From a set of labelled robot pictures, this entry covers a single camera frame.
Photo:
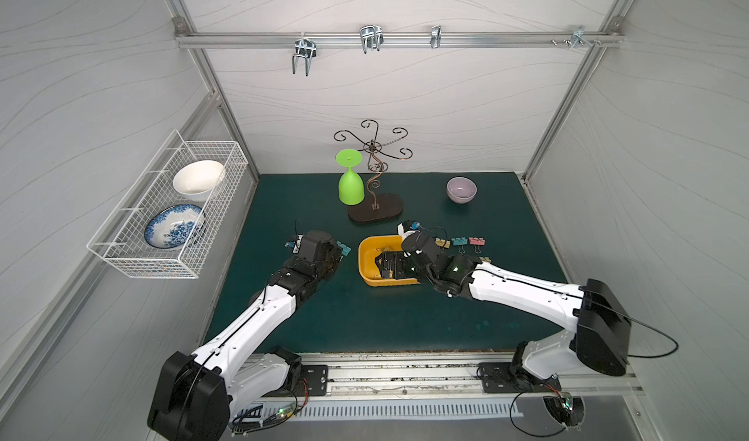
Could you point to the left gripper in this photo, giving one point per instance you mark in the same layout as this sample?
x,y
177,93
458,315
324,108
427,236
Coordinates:
x,y
330,253

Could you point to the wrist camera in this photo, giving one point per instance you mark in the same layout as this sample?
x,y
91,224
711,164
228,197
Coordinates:
x,y
294,244
408,228

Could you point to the aluminium top rail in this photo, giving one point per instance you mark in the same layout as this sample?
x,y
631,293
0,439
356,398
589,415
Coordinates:
x,y
392,40

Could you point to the aluminium rail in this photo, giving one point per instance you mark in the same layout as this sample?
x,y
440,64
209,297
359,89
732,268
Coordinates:
x,y
440,375
392,40

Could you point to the metal loop hook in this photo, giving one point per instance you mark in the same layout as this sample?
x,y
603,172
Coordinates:
x,y
372,38

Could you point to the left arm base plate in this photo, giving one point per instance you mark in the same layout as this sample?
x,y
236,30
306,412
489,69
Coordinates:
x,y
306,380

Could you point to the metal corner hook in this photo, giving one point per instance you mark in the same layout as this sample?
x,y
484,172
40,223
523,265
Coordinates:
x,y
577,39

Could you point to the pink binder clip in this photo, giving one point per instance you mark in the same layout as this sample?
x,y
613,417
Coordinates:
x,y
478,243

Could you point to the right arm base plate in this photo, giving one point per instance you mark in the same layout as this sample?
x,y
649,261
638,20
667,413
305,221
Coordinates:
x,y
501,377

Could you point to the yellow plastic storage box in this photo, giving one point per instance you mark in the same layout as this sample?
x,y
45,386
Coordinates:
x,y
369,250

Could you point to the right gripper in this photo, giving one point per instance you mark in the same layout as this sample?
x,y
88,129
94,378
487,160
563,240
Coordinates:
x,y
399,265

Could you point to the small metal hook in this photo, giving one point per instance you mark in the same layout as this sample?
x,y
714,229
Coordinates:
x,y
435,37

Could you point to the lilac small bowl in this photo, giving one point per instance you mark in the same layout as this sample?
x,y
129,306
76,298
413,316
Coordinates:
x,y
461,190

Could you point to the teal binder clip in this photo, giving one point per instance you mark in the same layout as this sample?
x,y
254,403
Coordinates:
x,y
460,243

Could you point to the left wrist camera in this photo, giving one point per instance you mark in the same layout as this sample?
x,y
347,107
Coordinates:
x,y
294,244

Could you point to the white wire wall basket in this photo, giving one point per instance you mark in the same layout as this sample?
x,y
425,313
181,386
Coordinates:
x,y
120,243

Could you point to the metal double hook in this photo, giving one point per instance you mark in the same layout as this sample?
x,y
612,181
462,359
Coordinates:
x,y
305,52

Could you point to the aluminium front rail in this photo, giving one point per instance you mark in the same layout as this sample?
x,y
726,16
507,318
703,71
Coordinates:
x,y
440,375

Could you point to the round black controller board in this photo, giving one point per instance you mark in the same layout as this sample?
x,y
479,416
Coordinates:
x,y
568,411

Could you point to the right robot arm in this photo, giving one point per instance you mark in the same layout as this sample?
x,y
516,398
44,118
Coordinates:
x,y
594,328

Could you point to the blue patterned ceramic bowl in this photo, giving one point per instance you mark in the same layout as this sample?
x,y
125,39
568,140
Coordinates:
x,y
174,227

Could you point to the bronze wire cup stand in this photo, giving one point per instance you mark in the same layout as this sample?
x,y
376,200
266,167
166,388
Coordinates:
x,y
376,206

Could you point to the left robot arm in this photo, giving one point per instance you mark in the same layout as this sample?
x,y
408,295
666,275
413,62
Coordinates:
x,y
219,386

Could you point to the white ceramic bowl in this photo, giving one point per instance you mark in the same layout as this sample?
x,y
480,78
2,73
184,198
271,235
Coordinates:
x,y
197,180

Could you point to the green plastic goblet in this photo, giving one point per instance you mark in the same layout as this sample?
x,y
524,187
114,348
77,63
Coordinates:
x,y
351,186

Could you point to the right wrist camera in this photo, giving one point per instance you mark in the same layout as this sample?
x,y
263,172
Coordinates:
x,y
408,228

